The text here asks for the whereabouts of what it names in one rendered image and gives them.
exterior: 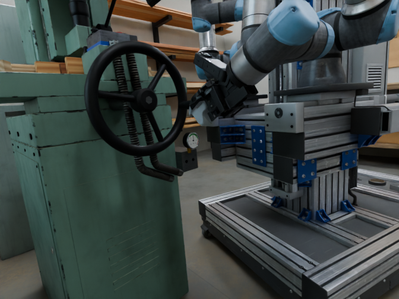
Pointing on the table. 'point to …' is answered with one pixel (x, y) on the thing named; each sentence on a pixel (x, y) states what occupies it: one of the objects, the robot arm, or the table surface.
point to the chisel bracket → (77, 40)
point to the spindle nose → (79, 12)
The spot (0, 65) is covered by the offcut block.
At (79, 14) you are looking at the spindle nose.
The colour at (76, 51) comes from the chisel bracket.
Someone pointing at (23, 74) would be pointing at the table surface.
